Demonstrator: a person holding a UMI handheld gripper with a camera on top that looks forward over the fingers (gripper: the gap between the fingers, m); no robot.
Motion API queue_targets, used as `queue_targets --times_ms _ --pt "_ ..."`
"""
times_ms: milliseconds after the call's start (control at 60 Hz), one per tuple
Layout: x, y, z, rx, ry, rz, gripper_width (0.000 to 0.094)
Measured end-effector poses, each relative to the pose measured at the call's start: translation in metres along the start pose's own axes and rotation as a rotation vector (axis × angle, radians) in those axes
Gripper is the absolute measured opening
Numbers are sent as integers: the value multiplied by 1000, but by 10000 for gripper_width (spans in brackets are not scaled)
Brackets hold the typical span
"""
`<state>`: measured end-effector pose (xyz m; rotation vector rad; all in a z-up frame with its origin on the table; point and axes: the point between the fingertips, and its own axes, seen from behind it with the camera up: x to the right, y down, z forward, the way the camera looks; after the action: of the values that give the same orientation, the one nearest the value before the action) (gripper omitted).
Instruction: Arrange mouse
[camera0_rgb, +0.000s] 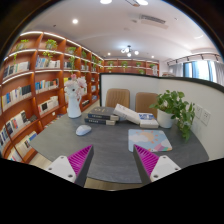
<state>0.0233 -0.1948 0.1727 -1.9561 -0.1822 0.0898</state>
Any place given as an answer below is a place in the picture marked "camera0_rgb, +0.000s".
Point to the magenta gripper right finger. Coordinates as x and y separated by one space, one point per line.
152 167

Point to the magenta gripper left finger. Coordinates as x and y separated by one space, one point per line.
73 168

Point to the colourful mouse pad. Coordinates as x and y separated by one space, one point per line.
151 140

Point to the white computer mouse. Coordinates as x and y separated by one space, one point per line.
83 129

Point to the white flat book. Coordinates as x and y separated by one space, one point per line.
147 120

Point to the white plant pot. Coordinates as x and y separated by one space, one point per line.
164 119

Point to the dark lower book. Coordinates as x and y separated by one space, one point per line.
100 121

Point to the dark book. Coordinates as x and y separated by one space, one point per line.
106 113
100 121

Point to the white leaning book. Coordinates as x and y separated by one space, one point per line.
127 113

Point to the dark upper book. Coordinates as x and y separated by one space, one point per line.
106 113

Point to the green potted plant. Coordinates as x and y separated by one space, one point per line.
172 102

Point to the white flower vase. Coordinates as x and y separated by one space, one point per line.
73 108

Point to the right tan chair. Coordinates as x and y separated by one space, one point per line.
143 101

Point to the tan chair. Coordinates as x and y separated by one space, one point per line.
117 96
143 101

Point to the left tan chair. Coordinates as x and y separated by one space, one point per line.
117 96

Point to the pink white flowers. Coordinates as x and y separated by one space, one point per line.
74 87

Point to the white partition panel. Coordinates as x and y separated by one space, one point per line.
207 94

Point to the orange wooden bookshelf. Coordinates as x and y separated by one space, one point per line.
32 94

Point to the ceiling chandelier lamp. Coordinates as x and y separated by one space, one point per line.
129 51

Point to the ceiling air vent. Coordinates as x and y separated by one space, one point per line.
152 19

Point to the wall power socket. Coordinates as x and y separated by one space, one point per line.
202 114

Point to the back wall shelf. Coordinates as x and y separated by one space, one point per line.
134 66

